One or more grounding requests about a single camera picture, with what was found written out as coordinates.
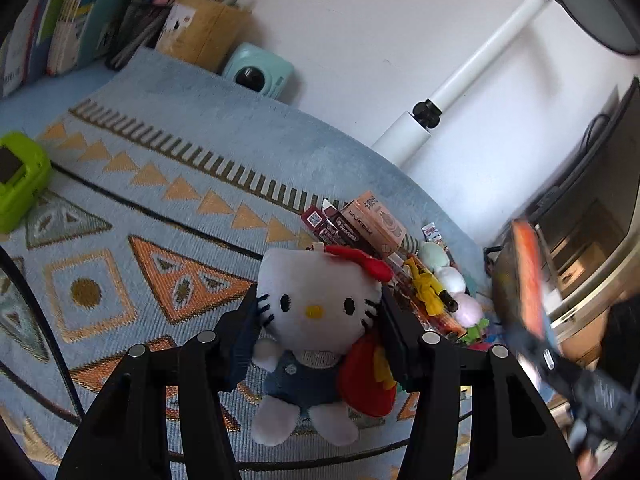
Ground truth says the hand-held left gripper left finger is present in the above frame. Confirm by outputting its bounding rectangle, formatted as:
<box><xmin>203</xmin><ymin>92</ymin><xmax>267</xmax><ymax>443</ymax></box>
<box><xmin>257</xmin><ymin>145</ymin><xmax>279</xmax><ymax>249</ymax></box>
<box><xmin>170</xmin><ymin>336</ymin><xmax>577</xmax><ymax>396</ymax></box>
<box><xmin>55</xmin><ymin>282</ymin><xmax>262</xmax><ymax>480</ymax></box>

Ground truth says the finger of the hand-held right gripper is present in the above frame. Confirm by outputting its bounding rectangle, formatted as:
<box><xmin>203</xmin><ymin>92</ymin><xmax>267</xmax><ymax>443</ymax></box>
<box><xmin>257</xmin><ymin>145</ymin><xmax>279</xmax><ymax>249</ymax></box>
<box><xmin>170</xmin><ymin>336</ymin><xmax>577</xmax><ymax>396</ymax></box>
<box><xmin>511</xmin><ymin>327</ymin><xmax>576</xmax><ymax>392</ymax></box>

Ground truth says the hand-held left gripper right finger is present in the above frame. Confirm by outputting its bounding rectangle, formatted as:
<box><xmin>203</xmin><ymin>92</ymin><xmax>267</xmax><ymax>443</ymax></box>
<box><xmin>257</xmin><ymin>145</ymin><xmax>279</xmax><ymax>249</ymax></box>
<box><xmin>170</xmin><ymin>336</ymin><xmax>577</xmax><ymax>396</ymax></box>
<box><xmin>381</xmin><ymin>284</ymin><xmax>582</xmax><ymax>480</ymax></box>

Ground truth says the white cat plush toy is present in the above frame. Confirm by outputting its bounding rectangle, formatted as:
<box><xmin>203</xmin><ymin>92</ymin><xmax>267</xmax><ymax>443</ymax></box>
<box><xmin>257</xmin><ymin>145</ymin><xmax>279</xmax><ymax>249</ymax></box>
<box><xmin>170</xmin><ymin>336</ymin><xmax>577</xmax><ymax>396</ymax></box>
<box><xmin>249</xmin><ymin>244</ymin><xmax>399</xmax><ymax>449</ymax></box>

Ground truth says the long orange box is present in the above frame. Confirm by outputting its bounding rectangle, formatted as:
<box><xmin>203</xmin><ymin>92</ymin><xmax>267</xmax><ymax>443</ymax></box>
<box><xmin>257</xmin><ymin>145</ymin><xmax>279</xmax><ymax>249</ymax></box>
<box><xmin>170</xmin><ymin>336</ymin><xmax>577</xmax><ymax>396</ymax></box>
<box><xmin>492</xmin><ymin>219</ymin><xmax>562</xmax><ymax>357</ymax></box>

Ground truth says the yellow toy figure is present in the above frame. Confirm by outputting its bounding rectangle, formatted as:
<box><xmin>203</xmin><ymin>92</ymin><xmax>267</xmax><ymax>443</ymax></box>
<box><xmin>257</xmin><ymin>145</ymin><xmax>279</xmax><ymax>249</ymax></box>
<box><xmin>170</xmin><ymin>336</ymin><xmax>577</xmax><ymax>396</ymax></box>
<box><xmin>403</xmin><ymin>257</ymin><xmax>447</xmax><ymax>317</ymax></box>

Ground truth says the dark red box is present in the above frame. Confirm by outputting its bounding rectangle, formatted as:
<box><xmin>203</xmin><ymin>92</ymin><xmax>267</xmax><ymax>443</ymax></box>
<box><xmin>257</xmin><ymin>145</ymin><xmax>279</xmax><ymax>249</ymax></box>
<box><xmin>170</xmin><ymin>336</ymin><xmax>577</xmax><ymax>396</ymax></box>
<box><xmin>322</xmin><ymin>199</ymin><xmax>396</xmax><ymax>266</ymax></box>

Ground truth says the peach cardboard box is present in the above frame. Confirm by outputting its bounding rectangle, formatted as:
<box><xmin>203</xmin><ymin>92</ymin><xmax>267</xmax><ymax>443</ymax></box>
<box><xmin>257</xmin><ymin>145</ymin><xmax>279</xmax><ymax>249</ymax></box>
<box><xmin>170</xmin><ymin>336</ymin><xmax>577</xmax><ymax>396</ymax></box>
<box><xmin>339</xmin><ymin>190</ymin><xmax>407</xmax><ymax>257</ymax></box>

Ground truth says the narrow red box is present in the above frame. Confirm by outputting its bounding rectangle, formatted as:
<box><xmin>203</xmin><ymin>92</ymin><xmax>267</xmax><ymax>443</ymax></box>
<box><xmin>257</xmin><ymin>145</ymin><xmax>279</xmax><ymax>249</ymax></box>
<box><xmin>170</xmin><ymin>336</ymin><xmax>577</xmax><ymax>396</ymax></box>
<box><xmin>300</xmin><ymin>204</ymin><xmax>342</xmax><ymax>249</ymax></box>

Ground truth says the patterned woven mat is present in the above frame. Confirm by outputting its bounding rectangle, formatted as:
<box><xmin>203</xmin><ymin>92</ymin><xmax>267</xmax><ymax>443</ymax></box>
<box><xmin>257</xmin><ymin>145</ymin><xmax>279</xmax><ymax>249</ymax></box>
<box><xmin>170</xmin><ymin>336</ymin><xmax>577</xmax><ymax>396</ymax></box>
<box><xmin>0</xmin><ymin>47</ymin><xmax>493</xmax><ymax>480</ymax></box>

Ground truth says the black monitor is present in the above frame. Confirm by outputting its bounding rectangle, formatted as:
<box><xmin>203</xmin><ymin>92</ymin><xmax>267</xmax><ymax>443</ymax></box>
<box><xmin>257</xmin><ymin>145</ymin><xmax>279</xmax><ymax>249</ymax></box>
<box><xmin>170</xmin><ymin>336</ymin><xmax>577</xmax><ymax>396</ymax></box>
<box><xmin>529</xmin><ymin>75</ymin><xmax>640</xmax><ymax>346</ymax></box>

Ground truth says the black lamp knob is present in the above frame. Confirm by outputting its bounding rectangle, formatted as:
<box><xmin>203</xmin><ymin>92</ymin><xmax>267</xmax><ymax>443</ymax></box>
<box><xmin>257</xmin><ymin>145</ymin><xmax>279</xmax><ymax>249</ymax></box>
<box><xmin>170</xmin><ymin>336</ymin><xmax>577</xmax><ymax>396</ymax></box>
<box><xmin>411</xmin><ymin>99</ymin><xmax>444</xmax><ymax>129</ymax></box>

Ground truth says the green handheld device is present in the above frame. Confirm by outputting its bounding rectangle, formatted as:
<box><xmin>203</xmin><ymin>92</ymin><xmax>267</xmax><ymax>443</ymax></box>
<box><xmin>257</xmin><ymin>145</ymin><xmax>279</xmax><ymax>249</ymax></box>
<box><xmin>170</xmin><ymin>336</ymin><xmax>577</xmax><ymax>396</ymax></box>
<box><xmin>0</xmin><ymin>131</ymin><xmax>54</xmax><ymax>235</ymax></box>

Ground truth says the white lamp pole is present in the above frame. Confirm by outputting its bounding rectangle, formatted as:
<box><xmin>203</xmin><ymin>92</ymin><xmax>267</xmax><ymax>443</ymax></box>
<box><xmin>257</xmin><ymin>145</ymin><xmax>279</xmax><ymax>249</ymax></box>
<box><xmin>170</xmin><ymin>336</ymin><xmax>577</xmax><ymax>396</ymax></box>
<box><xmin>371</xmin><ymin>0</ymin><xmax>552</xmax><ymax>169</ymax></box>

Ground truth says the cardboard pen holder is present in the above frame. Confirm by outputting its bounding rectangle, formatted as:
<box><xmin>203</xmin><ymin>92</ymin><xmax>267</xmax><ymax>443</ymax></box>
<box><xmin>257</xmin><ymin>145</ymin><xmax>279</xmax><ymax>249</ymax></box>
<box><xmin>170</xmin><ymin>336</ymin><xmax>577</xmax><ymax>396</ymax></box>
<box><xmin>154</xmin><ymin>0</ymin><xmax>254</xmax><ymax>74</ymax></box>

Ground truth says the black mesh pen holder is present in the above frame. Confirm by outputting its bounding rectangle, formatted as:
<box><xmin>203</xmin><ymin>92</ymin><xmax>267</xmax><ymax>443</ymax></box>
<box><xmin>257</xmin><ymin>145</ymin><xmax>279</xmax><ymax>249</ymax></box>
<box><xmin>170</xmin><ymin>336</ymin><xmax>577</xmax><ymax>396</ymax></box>
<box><xmin>104</xmin><ymin>1</ymin><xmax>174</xmax><ymax>72</ymax></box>

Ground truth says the black lamp head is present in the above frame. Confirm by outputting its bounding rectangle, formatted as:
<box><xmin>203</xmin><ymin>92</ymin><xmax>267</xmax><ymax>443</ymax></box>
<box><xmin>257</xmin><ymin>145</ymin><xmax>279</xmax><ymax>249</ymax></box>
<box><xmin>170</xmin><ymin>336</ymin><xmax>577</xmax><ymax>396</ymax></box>
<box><xmin>544</xmin><ymin>0</ymin><xmax>640</xmax><ymax>57</ymax></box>

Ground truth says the row of books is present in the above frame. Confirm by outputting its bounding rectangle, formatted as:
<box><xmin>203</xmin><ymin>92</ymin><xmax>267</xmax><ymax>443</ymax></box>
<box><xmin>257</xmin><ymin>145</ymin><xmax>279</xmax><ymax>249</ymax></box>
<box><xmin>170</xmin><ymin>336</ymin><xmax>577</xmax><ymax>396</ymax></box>
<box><xmin>0</xmin><ymin>0</ymin><xmax>170</xmax><ymax>98</ymax></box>

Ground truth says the pastel plush ball chain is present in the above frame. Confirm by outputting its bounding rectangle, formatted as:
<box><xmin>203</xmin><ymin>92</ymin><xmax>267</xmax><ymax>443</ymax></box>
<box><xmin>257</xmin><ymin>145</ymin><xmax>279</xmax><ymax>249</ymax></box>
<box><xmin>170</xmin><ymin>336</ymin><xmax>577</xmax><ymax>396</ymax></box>
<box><xmin>418</xmin><ymin>240</ymin><xmax>489</xmax><ymax>329</ymax></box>

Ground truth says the black cable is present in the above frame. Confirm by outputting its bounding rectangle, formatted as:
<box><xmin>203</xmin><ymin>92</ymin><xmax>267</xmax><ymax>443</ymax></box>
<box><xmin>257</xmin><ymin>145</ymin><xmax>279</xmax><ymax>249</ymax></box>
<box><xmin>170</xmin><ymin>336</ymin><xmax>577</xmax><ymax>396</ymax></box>
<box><xmin>580</xmin><ymin>112</ymin><xmax>615</xmax><ymax>166</ymax></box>

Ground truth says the teal instant camera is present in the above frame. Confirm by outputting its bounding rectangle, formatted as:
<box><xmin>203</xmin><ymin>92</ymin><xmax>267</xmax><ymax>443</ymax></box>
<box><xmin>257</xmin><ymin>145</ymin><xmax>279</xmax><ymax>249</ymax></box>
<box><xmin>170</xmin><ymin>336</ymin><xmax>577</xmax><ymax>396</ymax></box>
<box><xmin>221</xmin><ymin>42</ymin><xmax>297</xmax><ymax>94</ymax></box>

